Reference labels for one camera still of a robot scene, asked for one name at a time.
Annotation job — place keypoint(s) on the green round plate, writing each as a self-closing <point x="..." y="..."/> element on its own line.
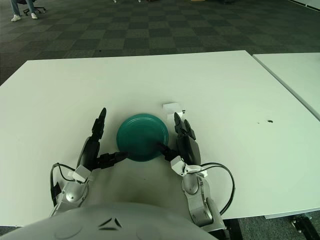
<point x="142" y="135"/>

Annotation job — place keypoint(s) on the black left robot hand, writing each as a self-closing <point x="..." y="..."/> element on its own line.
<point x="91" y="152"/>

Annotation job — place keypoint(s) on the white charger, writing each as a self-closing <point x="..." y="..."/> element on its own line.
<point x="171" y="108"/>

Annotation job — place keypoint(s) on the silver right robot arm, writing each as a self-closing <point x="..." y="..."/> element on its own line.
<point x="192" y="187"/>

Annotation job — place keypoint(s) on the adjacent white table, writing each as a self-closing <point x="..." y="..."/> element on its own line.
<point x="300" y="72"/>

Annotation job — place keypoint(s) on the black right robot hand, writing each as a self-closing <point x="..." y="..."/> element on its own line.
<point x="187" y="150"/>

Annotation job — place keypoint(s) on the black office chair base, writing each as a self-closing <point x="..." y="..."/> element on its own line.
<point x="40" y="9"/>

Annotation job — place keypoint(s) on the seated person legs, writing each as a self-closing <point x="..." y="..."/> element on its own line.
<point x="15" y="17"/>

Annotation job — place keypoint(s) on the grey robot torso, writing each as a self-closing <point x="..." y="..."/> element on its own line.
<point x="100" y="225"/>

